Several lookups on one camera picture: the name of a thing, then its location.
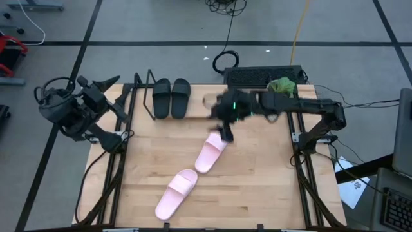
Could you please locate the coiled black floor cable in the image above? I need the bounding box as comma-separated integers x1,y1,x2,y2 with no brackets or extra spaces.
205,0,248,75

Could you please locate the black rubber slide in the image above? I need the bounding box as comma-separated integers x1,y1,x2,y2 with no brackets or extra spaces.
171,78,192,119
152,78,172,119

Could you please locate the white paper sheet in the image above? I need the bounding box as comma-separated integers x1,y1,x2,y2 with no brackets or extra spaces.
333,155,371,210

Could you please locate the black keyboard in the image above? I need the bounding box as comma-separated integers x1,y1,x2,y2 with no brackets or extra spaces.
223,64,306,90

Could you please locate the black object at floor edge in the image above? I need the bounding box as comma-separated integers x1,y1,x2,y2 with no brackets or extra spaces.
0,104,11,130

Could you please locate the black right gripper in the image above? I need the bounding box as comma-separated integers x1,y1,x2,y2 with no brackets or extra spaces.
209,89,258,143

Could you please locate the grey laptop with black keyboard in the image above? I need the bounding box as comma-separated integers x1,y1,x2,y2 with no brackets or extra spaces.
370,167,412,232

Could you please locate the black desk beam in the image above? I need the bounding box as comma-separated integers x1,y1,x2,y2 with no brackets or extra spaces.
334,153,395,184

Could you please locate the black aluminium frame rail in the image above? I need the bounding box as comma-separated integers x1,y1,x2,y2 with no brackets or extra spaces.
73,73,143,226
286,109,348,228

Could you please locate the pink rubber slide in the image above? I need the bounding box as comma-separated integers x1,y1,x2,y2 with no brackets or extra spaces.
154,169,199,222
194,131,229,175

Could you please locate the yellow cable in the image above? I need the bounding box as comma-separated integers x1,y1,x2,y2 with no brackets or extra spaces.
289,0,312,66

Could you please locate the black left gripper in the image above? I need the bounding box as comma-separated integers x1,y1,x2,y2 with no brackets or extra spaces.
82,75,131,124

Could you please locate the grey metal stand base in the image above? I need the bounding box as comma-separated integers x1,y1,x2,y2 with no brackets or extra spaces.
6,0,64,12

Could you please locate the white floor cable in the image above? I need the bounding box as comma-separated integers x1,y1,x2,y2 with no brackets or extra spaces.
15,0,47,46

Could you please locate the wire and wood shoe shelf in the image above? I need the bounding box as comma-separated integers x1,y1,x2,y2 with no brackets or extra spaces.
144,68,236,122

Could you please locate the green plant in patterned pot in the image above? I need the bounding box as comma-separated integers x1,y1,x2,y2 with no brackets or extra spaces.
266,76,297,99

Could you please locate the grey metal stand foot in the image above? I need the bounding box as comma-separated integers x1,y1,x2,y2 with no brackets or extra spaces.
0,77,26,86

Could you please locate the red and black cart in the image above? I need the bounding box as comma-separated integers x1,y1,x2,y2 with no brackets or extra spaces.
0,34,29,78

